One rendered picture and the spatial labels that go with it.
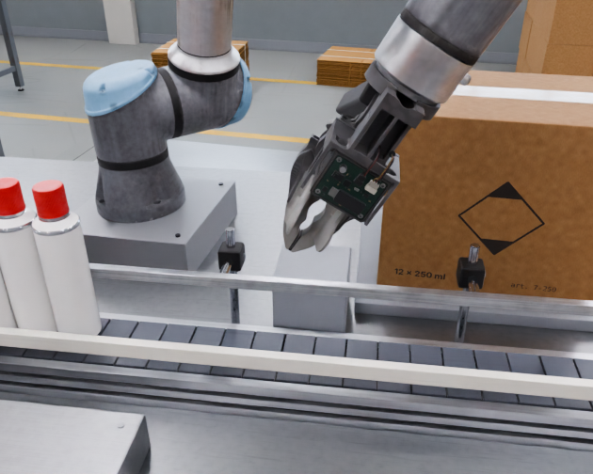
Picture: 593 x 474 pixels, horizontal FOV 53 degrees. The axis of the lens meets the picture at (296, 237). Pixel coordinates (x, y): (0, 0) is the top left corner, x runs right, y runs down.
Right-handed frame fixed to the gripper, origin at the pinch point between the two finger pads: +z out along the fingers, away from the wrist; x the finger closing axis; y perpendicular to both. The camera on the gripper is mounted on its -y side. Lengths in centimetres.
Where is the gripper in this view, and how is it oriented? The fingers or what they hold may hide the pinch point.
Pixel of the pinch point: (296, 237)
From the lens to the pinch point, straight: 63.6
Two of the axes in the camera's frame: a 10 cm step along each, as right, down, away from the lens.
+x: 8.6, 4.9, 1.5
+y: -1.3, 4.9, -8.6
